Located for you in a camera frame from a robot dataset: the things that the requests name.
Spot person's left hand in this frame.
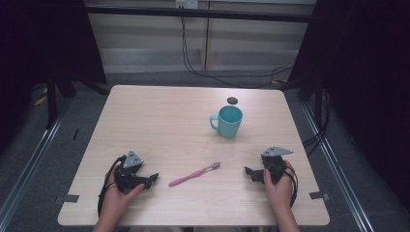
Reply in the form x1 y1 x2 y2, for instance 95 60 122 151
102 174 146 208

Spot metal floor rail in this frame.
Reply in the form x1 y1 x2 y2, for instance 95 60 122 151
0 98 72 228
300 101 376 232

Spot person's right hand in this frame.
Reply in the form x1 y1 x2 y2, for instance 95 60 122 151
263 159 296 209

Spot black curtain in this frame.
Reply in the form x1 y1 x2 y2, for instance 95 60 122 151
287 0 410 212
0 0 108 154

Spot yellow floor object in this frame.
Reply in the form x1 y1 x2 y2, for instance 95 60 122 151
32 94 48 107

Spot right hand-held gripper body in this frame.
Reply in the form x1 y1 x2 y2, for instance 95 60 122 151
260 146 294 185

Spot white wall outlet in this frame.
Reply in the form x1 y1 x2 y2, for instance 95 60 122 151
174 0 199 10

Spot black horizontal bar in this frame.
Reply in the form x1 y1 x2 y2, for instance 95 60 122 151
84 4 313 24

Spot wooden wall post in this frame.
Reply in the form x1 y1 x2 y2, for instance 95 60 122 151
200 1 211 71

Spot pink toothbrush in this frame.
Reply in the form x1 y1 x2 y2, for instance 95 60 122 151
167 161 221 189

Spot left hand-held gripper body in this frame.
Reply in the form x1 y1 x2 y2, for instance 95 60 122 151
113 150 153 194

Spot black metal stand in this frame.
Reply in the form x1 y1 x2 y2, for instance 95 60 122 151
45 72 60 130
312 80 325 130

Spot teal cup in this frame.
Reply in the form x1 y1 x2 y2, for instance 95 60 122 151
209 104 245 140

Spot black wall cable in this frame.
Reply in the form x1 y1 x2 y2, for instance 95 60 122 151
180 8 293 89

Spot grey tape piece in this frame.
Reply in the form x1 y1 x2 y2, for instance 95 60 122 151
62 193 80 204
308 190 331 202

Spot right hand-held gripper cable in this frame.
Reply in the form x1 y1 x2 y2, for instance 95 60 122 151
283 165 300 209

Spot black floor cables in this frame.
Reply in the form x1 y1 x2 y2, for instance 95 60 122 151
302 90 334 158

